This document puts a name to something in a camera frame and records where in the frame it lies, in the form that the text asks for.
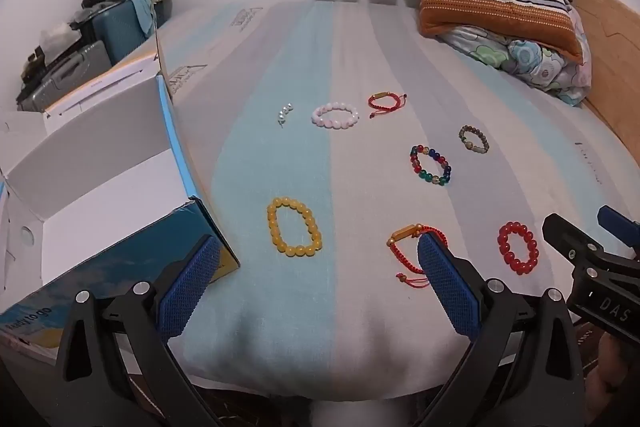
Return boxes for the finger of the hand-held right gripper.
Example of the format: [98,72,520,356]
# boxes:
[597,205,640,254]
[542,213,608,269]

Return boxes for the brown bead bracelet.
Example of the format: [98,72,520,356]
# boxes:
[459,125,491,154]

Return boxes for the striped red orange pillow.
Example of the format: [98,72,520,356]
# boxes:
[419,0,586,65]

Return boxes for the white and blue cardboard box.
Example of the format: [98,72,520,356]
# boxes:
[0,74,241,354]

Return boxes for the pink bead bracelet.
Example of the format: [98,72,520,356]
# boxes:
[311,102,361,129]

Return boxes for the floral quilt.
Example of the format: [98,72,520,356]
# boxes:
[440,7,593,108]

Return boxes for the white plastic bag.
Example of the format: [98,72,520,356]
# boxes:
[41,22,82,54]

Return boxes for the teal suitcase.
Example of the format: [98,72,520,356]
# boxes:
[87,0,158,70]

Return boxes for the red bead bracelet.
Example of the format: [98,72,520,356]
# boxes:
[497,221,541,275]

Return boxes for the grey suitcase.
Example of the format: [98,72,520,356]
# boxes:
[17,39,111,112]

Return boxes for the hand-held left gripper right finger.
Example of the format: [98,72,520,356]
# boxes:
[412,232,586,427]

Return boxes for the person's right hand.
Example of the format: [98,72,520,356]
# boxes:
[592,332,640,427]

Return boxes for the wooden bed frame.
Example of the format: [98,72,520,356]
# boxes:
[570,0,640,158]

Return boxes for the small red cord bracelet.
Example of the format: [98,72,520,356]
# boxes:
[368,92,408,118]

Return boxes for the white box with yellow stripe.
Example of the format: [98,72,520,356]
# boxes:
[42,39,161,135]

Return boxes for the red cord bracelet gold tube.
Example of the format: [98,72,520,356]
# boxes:
[387,223,451,289]

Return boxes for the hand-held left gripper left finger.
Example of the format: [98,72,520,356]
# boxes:
[54,234,223,427]

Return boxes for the teal cloth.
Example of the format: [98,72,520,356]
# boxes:
[131,0,154,38]

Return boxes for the multicoloured glass bead bracelet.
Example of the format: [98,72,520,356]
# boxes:
[410,145,452,186]

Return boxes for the yellow bead bracelet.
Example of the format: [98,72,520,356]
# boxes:
[266,197,323,258]

